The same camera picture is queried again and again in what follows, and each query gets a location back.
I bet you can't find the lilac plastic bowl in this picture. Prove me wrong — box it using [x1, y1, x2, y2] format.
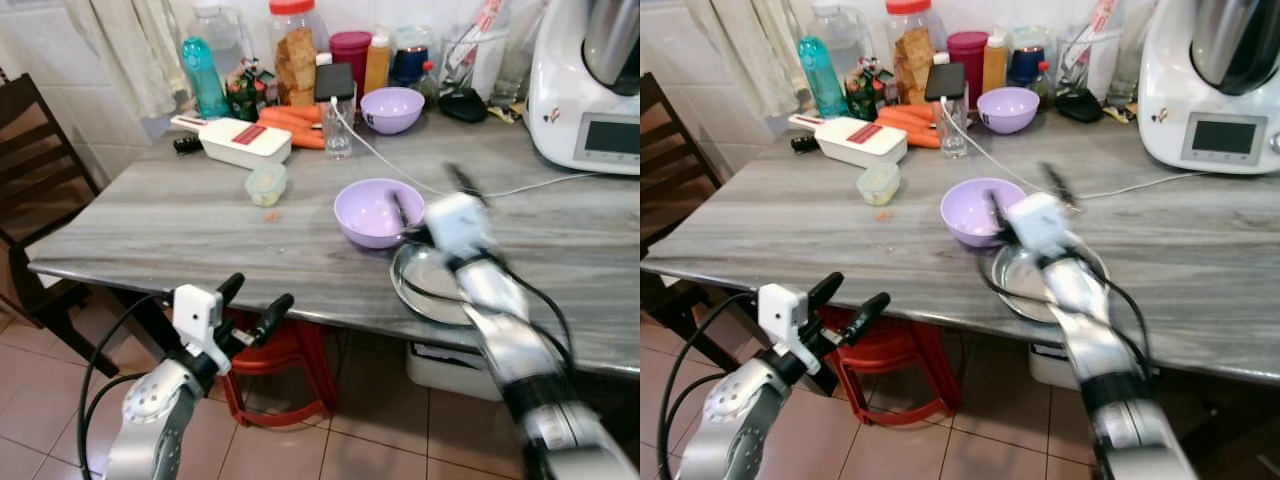
[333, 178, 427, 251]
[940, 177, 1029, 249]
[360, 87, 426, 136]
[977, 87, 1041, 136]

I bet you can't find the white box with red label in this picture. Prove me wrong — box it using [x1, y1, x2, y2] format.
[169, 114, 294, 170]
[787, 113, 910, 169]

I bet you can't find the round metal plate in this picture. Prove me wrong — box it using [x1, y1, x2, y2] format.
[390, 240, 483, 327]
[978, 240, 1111, 325]

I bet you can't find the teal plastic bottle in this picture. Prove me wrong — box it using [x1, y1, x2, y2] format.
[180, 36, 231, 120]
[796, 35, 850, 120]

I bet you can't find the small clear lidded container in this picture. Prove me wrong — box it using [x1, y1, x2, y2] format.
[856, 161, 901, 208]
[245, 162, 289, 209]

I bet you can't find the white plastic bin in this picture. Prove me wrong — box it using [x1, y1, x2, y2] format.
[1027, 342, 1083, 392]
[404, 340, 503, 403]

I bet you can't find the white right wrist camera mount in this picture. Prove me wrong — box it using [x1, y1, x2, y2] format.
[424, 192, 493, 259]
[1004, 192, 1079, 259]

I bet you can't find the white kitchen cooking machine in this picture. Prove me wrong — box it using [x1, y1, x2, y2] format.
[524, 0, 641, 177]
[1137, 0, 1280, 177]

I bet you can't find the green snack packet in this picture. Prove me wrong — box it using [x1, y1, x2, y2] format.
[224, 62, 278, 122]
[842, 60, 898, 122]

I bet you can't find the tall clear glass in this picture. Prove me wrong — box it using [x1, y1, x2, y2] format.
[1108, 0, 1159, 107]
[490, 0, 546, 107]

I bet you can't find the clear drinking glass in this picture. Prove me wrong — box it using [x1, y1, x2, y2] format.
[937, 95, 972, 160]
[321, 95, 357, 161]

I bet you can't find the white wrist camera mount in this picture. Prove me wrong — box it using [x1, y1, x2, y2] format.
[424, 192, 493, 259]
[172, 284, 225, 374]
[756, 282, 811, 374]
[1004, 192, 1079, 259]

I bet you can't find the clear jar with utensils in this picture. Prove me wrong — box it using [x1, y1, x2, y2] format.
[1057, 0, 1126, 100]
[439, 0, 511, 101]

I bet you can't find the white charging cable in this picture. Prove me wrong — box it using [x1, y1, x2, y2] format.
[944, 98, 1213, 199]
[333, 98, 603, 199]

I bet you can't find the orange carrot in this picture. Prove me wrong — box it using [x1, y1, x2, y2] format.
[268, 122, 327, 152]
[876, 104, 941, 131]
[886, 122, 945, 151]
[258, 105, 324, 131]

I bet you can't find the red plastic stool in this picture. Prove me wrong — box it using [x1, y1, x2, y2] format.
[820, 304, 964, 430]
[214, 308, 340, 430]

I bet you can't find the black pouch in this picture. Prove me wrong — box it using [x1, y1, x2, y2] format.
[1055, 87, 1106, 125]
[437, 87, 490, 125]

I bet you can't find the red-lidded jar of crackers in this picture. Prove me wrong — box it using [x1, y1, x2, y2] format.
[267, 0, 320, 107]
[884, 0, 937, 105]

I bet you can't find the dark wooden chair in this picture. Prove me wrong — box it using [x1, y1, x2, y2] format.
[0, 70, 123, 379]
[640, 72, 739, 373]

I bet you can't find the cream hanging cloth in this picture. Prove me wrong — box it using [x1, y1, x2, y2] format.
[64, 0, 193, 123]
[684, 0, 813, 123]

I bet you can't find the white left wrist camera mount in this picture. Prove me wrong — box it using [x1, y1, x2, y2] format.
[756, 282, 811, 374]
[172, 284, 225, 374]

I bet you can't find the large clear plastic bottle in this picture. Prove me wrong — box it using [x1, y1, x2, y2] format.
[804, 0, 869, 86]
[188, 0, 253, 86]

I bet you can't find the maroon canister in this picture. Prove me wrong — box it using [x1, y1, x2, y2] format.
[946, 30, 991, 97]
[329, 30, 374, 97]

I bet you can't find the black phone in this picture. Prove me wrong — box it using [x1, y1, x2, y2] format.
[924, 61, 967, 104]
[314, 62, 357, 104]

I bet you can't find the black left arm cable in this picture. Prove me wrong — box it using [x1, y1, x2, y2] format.
[76, 292, 171, 480]
[654, 290, 756, 480]

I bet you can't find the blue jar with clear lid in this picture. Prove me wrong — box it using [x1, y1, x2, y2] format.
[1007, 26, 1052, 88]
[391, 26, 434, 88]

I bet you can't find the orange sauce bottle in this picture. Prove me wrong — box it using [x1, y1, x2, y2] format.
[362, 33, 393, 97]
[981, 32, 1010, 95]

